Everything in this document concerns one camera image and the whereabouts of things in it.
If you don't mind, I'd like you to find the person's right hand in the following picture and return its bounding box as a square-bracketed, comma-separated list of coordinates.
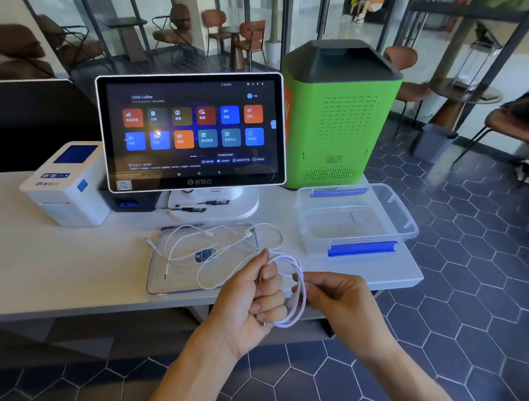
[291, 271, 401, 365]

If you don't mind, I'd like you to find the person's left hand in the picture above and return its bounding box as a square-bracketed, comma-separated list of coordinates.
[206, 248, 288, 361]

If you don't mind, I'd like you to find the white cable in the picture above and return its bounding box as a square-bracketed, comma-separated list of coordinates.
[195, 223, 285, 291]
[258, 250, 307, 329]
[144, 224, 257, 280]

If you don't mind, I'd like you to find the clear container with blue clips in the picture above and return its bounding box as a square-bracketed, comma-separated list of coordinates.
[295, 183, 419, 258]

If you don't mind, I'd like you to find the black receipt printer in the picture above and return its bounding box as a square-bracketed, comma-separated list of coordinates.
[97, 181, 164, 214]

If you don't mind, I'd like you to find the grey under-table drawer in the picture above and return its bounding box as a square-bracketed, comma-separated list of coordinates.
[192, 289, 336, 346]

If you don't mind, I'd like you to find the clear plastic lid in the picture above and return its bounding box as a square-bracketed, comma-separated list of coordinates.
[145, 225, 265, 296]

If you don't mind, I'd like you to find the green cabinet machine grey top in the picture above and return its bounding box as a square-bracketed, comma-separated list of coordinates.
[282, 39, 404, 191]

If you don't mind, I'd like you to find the white touchscreen terminal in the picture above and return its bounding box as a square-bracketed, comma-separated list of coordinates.
[95, 72, 287, 224]

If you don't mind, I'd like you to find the grey waste bin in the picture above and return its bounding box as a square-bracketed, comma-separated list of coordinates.
[413, 123, 458, 164]

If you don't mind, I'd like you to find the white label printer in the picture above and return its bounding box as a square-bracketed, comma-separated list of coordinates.
[19, 141, 111, 228]

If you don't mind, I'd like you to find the round wooden table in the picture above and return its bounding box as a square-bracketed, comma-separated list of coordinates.
[428, 76, 504, 133]

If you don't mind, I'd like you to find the small round brown table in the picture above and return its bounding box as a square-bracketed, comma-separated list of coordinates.
[225, 26, 247, 72]

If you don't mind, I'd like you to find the white planter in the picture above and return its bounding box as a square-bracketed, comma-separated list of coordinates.
[263, 0, 284, 70]

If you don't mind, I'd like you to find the orange brown chair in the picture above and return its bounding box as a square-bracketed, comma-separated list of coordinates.
[236, 19, 267, 72]
[382, 45, 433, 137]
[201, 9, 232, 57]

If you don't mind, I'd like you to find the large black monitor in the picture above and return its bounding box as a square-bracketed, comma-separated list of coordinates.
[0, 78, 104, 174]

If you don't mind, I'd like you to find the brown padded armchair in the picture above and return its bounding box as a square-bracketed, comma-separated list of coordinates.
[152, 3, 195, 55]
[35, 14, 106, 69]
[0, 24, 57, 80]

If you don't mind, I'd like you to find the dark pedestal table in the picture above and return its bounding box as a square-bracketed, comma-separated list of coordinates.
[103, 16, 149, 63]

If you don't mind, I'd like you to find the black frame glass lantern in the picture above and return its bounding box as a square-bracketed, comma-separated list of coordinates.
[452, 20, 504, 100]

